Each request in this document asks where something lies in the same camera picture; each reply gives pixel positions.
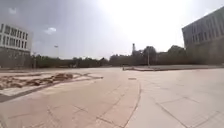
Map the row of dark trees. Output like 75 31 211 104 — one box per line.
31 44 188 69

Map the tall tower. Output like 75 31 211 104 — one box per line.
131 42 137 54

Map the pale stone paved plaza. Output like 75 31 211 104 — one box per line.
0 67 224 128

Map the low raised stone platform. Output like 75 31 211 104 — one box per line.
122 64 224 72

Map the grey building with many windows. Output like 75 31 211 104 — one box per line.
181 6 224 66

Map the pale building with window grid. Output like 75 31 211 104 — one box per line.
0 23 33 69

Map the lamp post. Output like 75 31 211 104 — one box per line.
53 45 60 59

